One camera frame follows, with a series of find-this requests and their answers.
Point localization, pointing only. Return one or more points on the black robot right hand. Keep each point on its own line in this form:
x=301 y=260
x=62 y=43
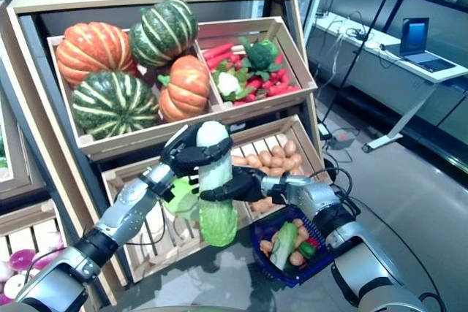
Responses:
x=245 y=186

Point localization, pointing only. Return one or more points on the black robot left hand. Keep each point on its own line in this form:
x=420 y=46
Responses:
x=186 y=158

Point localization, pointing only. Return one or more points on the green napa cabbage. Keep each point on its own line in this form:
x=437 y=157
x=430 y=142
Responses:
x=283 y=246
x=217 y=224
x=181 y=195

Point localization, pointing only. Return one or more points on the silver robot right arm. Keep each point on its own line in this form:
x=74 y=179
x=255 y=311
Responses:
x=365 y=253

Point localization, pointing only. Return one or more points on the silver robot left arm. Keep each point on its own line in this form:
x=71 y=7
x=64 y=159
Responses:
x=124 y=213

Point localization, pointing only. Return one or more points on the blue plastic shopping basket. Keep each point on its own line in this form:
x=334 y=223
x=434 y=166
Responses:
x=290 y=280

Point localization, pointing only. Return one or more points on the tan potato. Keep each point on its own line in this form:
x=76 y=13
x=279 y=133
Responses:
x=302 y=233
x=297 y=259
x=276 y=171
x=276 y=161
x=289 y=163
x=278 y=151
x=265 y=246
x=265 y=158
x=253 y=160
x=299 y=222
x=295 y=158
x=290 y=147
x=239 y=160

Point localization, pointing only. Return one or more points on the wide wooden crate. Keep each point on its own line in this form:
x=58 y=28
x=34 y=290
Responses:
x=139 y=138

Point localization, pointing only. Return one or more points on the small orange pumpkin green stem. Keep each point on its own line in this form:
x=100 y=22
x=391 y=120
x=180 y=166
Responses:
x=186 y=89

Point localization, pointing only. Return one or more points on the wooden slatted crate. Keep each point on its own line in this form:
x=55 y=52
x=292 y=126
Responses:
x=309 y=147
x=153 y=266
x=25 y=217

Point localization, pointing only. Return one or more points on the white cauliflower with leaves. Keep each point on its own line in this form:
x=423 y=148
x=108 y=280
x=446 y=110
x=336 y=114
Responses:
x=228 y=83

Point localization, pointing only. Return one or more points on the small red bell pepper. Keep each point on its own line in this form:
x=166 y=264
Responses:
x=312 y=241

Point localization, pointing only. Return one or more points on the small green bell pepper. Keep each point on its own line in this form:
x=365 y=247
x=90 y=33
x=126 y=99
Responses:
x=307 y=250

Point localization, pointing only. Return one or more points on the green striped pumpkin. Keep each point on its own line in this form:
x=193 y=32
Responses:
x=164 y=30
x=113 y=103

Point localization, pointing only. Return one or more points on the white power strip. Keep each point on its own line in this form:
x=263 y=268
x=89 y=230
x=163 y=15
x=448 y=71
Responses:
x=324 y=132

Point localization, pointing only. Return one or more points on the red carrot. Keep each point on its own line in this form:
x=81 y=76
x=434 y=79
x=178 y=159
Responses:
x=281 y=90
x=219 y=60
x=218 y=50

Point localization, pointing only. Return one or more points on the grey box red button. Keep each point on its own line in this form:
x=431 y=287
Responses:
x=343 y=138

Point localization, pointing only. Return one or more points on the green broccoli head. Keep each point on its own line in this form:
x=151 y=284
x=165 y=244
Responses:
x=261 y=52

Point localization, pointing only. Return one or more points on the large orange ribbed pumpkin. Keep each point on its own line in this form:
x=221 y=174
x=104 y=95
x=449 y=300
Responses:
x=91 y=49

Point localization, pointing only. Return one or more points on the purple white turnip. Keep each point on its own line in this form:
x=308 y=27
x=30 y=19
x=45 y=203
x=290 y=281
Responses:
x=22 y=259
x=55 y=239
x=14 y=285

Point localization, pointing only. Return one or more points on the white desk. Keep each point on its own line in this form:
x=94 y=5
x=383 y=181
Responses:
x=395 y=93

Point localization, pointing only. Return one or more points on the black tripod stand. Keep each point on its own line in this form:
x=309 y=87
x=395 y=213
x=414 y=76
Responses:
x=370 y=41

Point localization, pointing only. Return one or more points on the open laptop computer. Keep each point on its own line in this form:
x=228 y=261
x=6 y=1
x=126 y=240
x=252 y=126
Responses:
x=415 y=36

